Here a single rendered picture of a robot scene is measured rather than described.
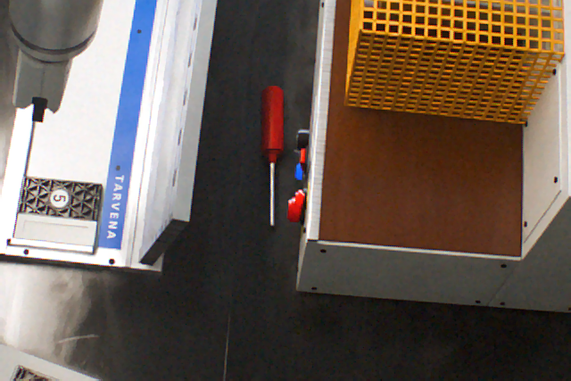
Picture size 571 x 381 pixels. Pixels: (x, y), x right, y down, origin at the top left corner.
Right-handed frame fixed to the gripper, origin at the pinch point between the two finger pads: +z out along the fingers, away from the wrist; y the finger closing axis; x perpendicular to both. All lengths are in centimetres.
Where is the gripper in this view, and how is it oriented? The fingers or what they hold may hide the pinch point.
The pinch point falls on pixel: (43, 91)
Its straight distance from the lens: 123.9
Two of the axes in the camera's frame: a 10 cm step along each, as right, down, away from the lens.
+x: 9.7, 1.7, 1.9
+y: -0.9, 9.2, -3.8
